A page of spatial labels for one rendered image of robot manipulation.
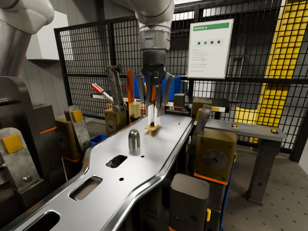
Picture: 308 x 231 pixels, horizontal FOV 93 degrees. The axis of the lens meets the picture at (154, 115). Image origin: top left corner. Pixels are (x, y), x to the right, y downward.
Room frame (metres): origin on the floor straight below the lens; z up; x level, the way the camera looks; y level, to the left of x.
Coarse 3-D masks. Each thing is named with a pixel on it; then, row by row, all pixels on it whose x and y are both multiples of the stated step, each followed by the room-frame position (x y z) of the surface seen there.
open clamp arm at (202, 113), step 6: (204, 108) 0.34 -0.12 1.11; (210, 108) 0.34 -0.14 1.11; (198, 114) 0.35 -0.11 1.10; (204, 114) 0.34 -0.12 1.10; (198, 120) 0.34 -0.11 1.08; (204, 120) 0.34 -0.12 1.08; (198, 126) 0.34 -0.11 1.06; (204, 126) 0.33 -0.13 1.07; (198, 132) 0.34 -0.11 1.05; (192, 138) 0.35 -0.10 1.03; (192, 144) 0.35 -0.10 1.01; (192, 150) 0.34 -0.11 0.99
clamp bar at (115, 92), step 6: (108, 66) 0.53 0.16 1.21; (114, 66) 0.54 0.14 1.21; (120, 66) 0.53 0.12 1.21; (108, 72) 0.53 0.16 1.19; (114, 72) 0.55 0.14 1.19; (120, 72) 0.53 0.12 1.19; (108, 78) 0.53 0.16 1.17; (114, 78) 0.53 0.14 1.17; (114, 84) 0.52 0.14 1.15; (120, 84) 0.55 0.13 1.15; (114, 90) 0.52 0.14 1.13; (120, 90) 0.54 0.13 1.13; (114, 96) 0.52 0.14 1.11; (120, 96) 0.54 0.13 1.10; (114, 102) 0.52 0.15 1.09; (120, 102) 0.55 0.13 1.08; (120, 108) 0.52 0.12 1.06
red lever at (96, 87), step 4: (92, 84) 0.58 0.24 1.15; (96, 84) 0.58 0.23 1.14; (96, 88) 0.57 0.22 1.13; (100, 88) 0.57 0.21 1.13; (100, 92) 0.56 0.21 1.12; (104, 92) 0.57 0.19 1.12; (104, 96) 0.55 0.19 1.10; (108, 96) 0.55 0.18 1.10; (108, 100) 0.55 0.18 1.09; (112, 100) 0.54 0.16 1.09
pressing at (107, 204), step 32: (128, 128) 0.48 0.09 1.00; (160, 128) 0.48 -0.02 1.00; (96, 160) 0.29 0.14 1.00; (128, 160) 0.29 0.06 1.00; (160, 160) 0.29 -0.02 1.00; (64, 192) 0.20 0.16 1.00; (96, 192) 0.20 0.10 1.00; (128, 192) 0.20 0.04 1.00; (32, 224) 0.15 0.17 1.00; (64, 224) 0.14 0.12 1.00; (96, 224) 0.14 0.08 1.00
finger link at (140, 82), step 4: (136, 76) 0.49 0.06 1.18; (140, 80) 0.49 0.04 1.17; (140, 84) 0.48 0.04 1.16; (144, 84) 0.50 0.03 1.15; (140, 88) 0.48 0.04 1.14; (144, 88) 0.50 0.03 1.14; (140, 92) 0.48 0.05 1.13; (144, 92) 0.49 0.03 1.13; (140, 96) 0.48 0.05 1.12; (144, 96) 0.50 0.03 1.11
